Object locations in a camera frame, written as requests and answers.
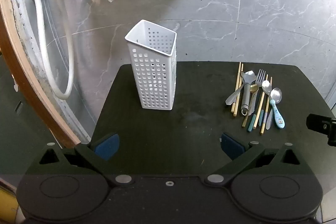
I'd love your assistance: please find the white water hose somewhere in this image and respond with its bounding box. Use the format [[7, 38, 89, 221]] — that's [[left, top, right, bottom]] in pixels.
[[26, 0, 75, 101]]

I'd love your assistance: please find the white perforated utensil holder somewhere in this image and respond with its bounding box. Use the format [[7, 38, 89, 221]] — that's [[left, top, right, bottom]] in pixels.
[[125, 19, 177, 111]]

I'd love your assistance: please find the silver metal knife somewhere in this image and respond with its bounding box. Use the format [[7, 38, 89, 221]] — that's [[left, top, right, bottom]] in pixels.
[[225, 82, 248, 106]]

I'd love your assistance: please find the silver metal spoon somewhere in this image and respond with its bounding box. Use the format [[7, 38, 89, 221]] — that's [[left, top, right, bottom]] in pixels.
[[261, 80, 273, 130]]

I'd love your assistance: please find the plain wooden chopstick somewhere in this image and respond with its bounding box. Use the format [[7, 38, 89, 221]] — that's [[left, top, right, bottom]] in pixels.
[[234, 63, 244, 117], [231, 62, 241, 113]]

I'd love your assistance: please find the yellow object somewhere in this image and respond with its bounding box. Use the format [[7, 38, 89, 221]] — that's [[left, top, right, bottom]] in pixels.
[[0, 185, 19, 224]]

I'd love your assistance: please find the dark grey cabinet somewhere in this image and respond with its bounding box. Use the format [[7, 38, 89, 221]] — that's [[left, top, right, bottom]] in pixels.
[[0, 56, 63, 177]]

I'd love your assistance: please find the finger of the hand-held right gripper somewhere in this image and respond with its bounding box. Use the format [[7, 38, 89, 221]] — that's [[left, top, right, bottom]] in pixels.
[[306, 113, 336, 147]]

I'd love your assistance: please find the small gold spoon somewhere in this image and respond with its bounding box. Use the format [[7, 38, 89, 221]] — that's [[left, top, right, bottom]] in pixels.
[[242, 84, 259, 127]]

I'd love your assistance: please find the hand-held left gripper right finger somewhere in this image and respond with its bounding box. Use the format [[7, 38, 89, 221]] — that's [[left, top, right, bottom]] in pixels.
[[203, 132, 310, 187]]

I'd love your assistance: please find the spoon with blue cartoon handle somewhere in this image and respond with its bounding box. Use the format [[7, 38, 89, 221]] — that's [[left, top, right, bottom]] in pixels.
[[270, 88, 286, 129]]

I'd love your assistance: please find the silver metal fork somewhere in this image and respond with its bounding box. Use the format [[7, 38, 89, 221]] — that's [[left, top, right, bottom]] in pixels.
[[249, 69, 266, 119]]

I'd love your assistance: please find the brown wooden door frame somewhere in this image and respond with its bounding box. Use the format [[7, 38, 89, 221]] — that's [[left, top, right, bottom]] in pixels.
[[0, 0, 90, 148]]

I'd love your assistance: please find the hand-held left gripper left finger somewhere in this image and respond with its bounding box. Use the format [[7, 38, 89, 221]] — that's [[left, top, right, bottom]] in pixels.
[[26, 132, 133, 187]]

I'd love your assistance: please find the wooden chopstick with teal band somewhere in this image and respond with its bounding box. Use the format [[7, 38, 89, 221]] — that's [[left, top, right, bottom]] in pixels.
[[247, 74, 269, 132], [260, 76, 273, 135]]

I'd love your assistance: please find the grey metal peeler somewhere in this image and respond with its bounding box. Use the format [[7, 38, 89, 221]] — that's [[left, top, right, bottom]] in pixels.
[[240, 70, 257, 116]]

